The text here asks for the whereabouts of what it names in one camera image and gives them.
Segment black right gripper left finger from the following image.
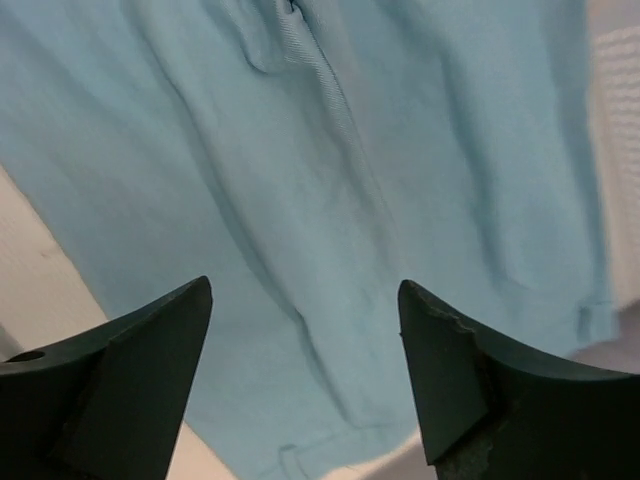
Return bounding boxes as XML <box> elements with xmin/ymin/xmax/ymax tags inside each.
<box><xmin>1</xmin><ymin>276</ymin><xmax>213</xmax><ymax>480</ymax></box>

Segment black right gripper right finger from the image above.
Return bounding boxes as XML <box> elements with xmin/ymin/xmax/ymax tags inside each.
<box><xmin>398</xmin><ymin>280</ymin><xmax>639</xmax><ymax>479</ymax></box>

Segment light blue trousers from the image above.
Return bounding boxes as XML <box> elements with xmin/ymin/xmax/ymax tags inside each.
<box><xmin>1</xmin><ymin>1</ymin><xmax>617</xmax><ymax>479</ymax></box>

